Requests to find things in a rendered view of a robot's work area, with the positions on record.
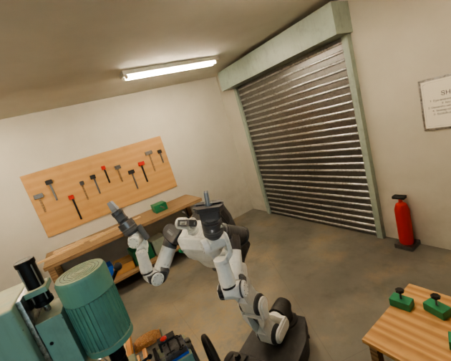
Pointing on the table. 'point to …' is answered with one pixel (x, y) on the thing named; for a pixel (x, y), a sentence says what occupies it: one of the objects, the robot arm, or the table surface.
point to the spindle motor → (94, 308)
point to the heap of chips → (147, 340)
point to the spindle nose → (119, 354)
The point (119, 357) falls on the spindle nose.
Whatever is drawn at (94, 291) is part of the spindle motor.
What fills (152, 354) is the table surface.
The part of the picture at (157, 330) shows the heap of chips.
